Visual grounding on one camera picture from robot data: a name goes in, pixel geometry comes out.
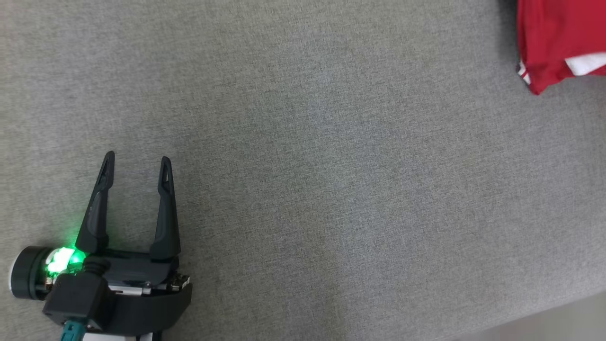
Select red Bulls jersey white hem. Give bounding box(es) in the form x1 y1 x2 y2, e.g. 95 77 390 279
516 0 606 95

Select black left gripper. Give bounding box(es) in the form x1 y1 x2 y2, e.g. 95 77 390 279
9 151 193 337

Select grey fabric sofa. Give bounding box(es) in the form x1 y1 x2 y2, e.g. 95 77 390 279
0 0 606 341

